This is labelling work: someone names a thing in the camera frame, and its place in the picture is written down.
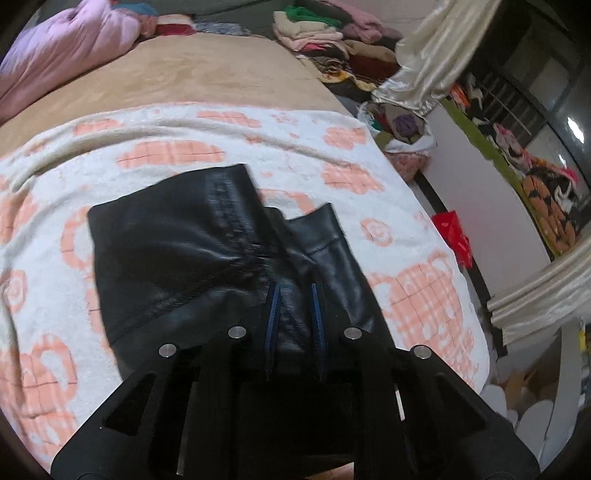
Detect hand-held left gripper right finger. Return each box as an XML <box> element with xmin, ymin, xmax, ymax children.
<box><xmin>310</xmin><ymin>282</ymin><xmax>541</xmax><ymax>480</ymax></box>

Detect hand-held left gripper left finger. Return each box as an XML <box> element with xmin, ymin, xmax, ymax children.
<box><xmin>51</xmin><ymin>281</ymin><xmax>282</xmax><ymax>480</ymax></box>

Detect black leather garment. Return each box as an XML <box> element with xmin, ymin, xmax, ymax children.
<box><xmin>88</xmin><ymin>163</ymin><xmax>398</xmax><ymax>384</ymax></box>

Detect white bag of clothes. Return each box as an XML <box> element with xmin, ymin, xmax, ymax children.
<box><xmin>358</xmin><ymin>102</ymin><xmax>437</xmax><ymax>153</ymax></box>

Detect clothes heap on ledge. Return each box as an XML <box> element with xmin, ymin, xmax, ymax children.
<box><xmin>450</xmin><ymin>83</ymin><xmax>581</xmax><ymax>254</ymax></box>

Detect pile of mixed clothes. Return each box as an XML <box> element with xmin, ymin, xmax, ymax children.
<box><xmin>272</xmin><ymin>0</ymin><xmax>402</xmax><ymax>90</ymax></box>

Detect red plastic bag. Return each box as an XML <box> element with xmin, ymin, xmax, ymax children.
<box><xmin>431</xmin><ymin>210</ymin><xmax>474</xmax><ymax>269</ymax></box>

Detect white blanket with pink print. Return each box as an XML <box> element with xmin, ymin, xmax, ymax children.
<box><xmin>0</xmin><ymin>102</ymin><xmax>492</xmax><ymax>474</ymax></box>

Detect pink patterned cushion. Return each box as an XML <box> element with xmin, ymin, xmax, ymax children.
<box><xmin>388</xmin><ymin>150</ymin><xmax>432</xmax><ymax>183</ymax></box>

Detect cardboard box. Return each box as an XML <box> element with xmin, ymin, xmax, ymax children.
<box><xmin>502</xmin><ymin>368</ymin><xmax>542</xmax><ymax>408</ymax></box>

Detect cream satin curtain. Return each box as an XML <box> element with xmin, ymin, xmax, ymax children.
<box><xmin>487</xmin><ymin>244</ymin><xmax>591</xmax><ymax>347</ymax></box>
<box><xmin>372</xmin><ymin>0</ymin><xmax>504</xmax><ymax>116</ymax></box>

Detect white scalloped plastic object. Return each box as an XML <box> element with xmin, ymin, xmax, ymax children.
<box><xmin>480</xmin><ymin>383</ymin><xmax>557</xmax><ymax>446</ymax></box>

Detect olive green window ledge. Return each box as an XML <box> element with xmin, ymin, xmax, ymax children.
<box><xmin>441</xmin><ymin>97</ymin><xmax>555</xmax><ymax>259</ymax></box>

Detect tan plush bed blanket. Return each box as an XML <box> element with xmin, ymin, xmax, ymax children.
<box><xmin>0</xmin><ymin>34</ymin><xmax>352</xmax><ymax>153</ymax></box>

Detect red and patterned cloths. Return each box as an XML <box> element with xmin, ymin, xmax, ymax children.
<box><xmin>154</xmin><ymin>14</ymin><xmax>252</xmax><ymax>38</ymax></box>

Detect window with metal grille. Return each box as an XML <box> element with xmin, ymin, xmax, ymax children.
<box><xmin>466</xmin><ymin>0</ymin><xmax>591</xmax><ymax>185</ymax></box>

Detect teal cloth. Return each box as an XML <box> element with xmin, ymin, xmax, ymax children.
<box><xmin>113</xmin><ymin>0</ymin><xmax>158</xmax><ymax>20</ymax></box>

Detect pink quilt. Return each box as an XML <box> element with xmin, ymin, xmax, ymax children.
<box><xmin>0</xmin><ymin>0</ymin><xmax>158</xmax><ymax>123</ymax></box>

